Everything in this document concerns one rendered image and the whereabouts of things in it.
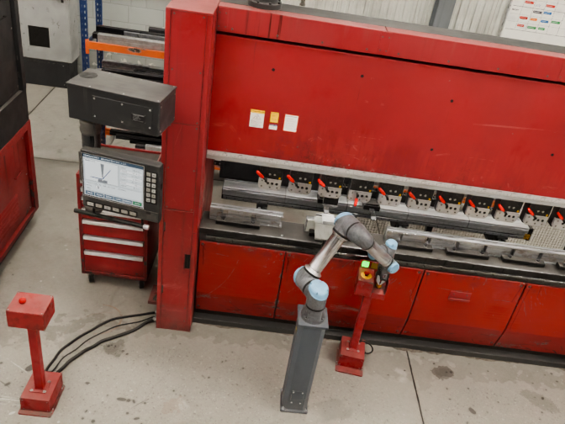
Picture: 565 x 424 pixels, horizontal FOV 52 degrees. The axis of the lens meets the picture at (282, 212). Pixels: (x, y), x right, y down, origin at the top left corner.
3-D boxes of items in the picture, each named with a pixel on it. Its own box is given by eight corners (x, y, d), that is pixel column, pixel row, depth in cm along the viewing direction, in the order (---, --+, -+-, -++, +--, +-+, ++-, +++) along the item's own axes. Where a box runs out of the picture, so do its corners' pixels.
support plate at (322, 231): (314, 239, 374) (314, 238, 373) (314, 217, 396) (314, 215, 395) (342, 242, 375) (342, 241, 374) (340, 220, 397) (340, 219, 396)
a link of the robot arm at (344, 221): (299, 294, 337) (356, 220, 326) (287, 278, 348) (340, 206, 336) (313, 298, 345) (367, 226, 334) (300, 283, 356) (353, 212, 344)
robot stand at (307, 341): (307, 414, 379) (328, 328, 338) (280, 411, 378) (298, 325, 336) (306, 392, 394) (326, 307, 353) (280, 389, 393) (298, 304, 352)
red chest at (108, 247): (81, 286, 450) (75, 174, 397) (100, 248, 493) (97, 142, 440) (145, 294, 453) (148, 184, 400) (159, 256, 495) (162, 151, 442)
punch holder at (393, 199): (377, 204, 386) (382, 182, 377) (375, 198, 393) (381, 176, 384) (398, 207, 386) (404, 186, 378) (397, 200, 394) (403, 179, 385)
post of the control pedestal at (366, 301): (349, 348, 418) (365, 291, 389) (349, 343, 422) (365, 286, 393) (356, 350, 417) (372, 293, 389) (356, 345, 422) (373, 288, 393)
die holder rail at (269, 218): (208, 218, 398) (210, 206, 393) (210, 214, 403) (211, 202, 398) (281, 228, 400) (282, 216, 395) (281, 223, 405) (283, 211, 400)
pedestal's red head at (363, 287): (354, 294, 385) (360, 272, 375) (355, 279, 398) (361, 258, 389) (383, 300, 384) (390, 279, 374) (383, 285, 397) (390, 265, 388)
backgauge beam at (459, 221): (220, 198, 420) (222, 187, 414) (223, 189, 431) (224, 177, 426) (529, 241, 431) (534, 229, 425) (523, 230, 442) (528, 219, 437)
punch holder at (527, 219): (522, 224, 390) (531, 204, 382) (518, 217, 398) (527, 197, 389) (544, 227, 391) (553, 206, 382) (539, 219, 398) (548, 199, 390)
